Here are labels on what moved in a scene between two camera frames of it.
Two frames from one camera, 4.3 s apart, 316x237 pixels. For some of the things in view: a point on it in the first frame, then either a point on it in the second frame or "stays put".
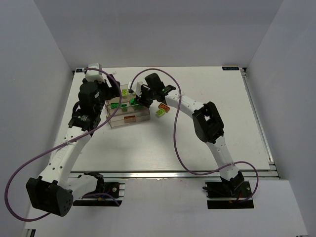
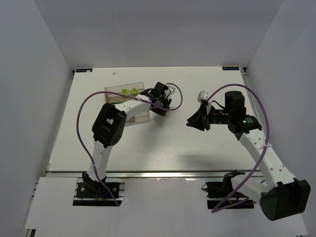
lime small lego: (124, 92) stays put
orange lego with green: (130, 119) stays put
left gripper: (112, 87) -> (162, 105)
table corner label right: (230, 68) stays put
